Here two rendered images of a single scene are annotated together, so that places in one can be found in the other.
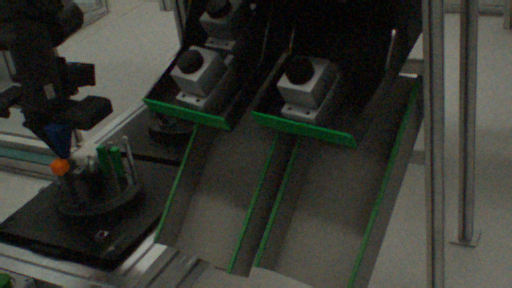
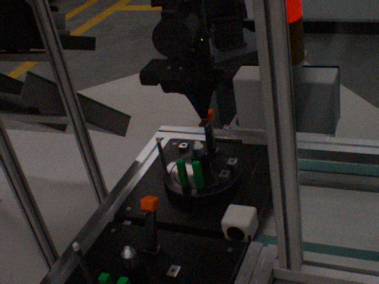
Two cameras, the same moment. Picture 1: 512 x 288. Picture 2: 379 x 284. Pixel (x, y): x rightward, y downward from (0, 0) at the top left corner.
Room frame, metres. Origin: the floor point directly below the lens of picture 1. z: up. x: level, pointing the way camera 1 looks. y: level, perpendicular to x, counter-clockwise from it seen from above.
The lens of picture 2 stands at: (1.69, 0.20, 1.51)
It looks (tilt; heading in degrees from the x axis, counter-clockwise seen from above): 32 degrees down; 176
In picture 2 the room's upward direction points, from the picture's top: 11 degrees counter-clockwise
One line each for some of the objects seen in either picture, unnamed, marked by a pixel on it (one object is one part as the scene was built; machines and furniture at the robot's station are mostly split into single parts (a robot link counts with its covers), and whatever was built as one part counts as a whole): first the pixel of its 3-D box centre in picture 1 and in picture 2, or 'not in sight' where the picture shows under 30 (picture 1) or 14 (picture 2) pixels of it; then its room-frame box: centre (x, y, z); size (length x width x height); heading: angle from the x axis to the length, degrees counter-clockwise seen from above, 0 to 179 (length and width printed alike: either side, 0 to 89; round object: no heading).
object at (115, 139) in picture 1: (181, 103); (133, 268); (1.17, 0.12, 1.01); 0.24 x 0.24 x 0.13; 58
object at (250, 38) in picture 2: not in sight; (234, 83); (0.60, 0.40, 0.96); 0.15 x 0.15 x 0.20; 9
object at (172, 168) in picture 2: (99, 193); (202, 174); (0.96, 0.26, 0.98); 0.14 x 0.14 x 0.02
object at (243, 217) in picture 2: (92, 159); (239, 224); (1.09, 0.29, 0.97); 0.05 x 0.05 x 0.04; 58
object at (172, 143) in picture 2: (102, 203); (204, 183); (0.96, 0.26, 0.96); 0.24 x 0.24 x 0.02; 58
